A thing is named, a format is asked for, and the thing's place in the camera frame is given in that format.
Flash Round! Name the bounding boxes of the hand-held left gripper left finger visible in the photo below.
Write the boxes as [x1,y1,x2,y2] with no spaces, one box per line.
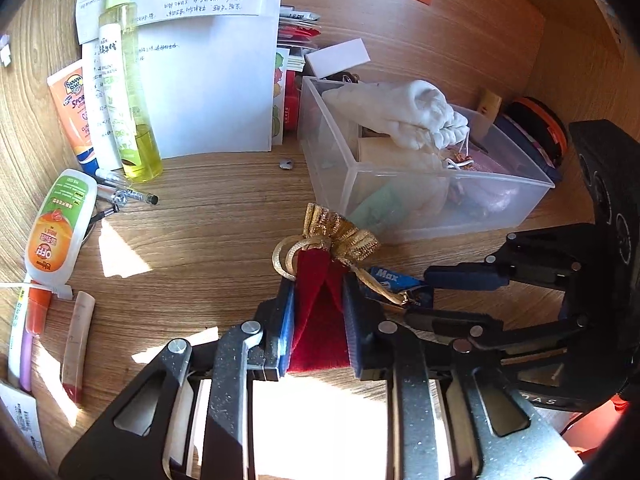
[59,280,296,480]

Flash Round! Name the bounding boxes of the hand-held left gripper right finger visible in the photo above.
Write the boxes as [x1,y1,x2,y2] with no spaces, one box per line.
[341,274,583,480]

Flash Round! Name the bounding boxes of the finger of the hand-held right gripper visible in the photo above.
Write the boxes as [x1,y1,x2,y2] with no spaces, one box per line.
[424,224,596,292]
[404,309,590,355]

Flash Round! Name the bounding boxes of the red velvet pouch gold trim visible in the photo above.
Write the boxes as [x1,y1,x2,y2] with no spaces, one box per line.
[271,202,381,375]

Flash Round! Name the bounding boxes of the blue packet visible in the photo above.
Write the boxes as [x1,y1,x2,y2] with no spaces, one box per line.
[367,266,435,308]

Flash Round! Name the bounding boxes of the clear plastic storage box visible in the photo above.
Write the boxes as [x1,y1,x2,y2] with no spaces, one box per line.
[299,76,557,246]

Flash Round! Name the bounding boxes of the white cloth pouch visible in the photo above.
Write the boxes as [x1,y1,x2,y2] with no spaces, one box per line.
[321,80,471,151]

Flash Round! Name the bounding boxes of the wooden desktop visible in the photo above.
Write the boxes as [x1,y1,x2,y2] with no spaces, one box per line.
[0,10,601,480]

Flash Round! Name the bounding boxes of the blue pencil case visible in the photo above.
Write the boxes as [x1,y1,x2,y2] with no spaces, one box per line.
[492,112,563,186]

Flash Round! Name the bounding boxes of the person's orange clothing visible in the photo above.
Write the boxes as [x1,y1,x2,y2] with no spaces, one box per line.
[562,400,633,461]

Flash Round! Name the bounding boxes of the black and orange round container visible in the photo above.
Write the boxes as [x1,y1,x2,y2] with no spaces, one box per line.
[502,96,569,167]

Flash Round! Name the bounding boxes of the silver pen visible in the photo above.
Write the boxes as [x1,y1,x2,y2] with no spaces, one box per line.
[97,185,160,207]

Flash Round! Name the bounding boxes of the pink lip gloss tube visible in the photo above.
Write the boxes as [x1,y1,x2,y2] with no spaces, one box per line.
[60,291,96,406]

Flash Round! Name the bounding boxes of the yellow-green spray bottle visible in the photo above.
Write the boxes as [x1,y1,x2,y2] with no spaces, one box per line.
[97,0,164,183]

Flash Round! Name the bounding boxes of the clear pen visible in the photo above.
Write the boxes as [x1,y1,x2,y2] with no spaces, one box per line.
[94,167,128,186]

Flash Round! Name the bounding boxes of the orange and green squeeze bottle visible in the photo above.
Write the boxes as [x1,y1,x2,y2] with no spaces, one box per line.
[24,169,98,337]

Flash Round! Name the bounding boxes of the white paper sheets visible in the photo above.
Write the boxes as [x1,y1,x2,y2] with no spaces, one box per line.
[76,0,284,158]

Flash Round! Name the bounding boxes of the white rectangular box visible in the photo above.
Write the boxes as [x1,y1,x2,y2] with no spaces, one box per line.
[304,38,371,80]

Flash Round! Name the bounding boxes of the purple pen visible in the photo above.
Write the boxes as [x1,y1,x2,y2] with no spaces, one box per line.
[17,330,37,393]

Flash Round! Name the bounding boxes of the white printed receipt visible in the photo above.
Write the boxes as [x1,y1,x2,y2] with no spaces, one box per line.
[0,382,48,463]

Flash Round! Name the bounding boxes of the orange sunscreen tube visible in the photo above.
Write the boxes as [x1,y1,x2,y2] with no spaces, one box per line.
[46,57,101,171]

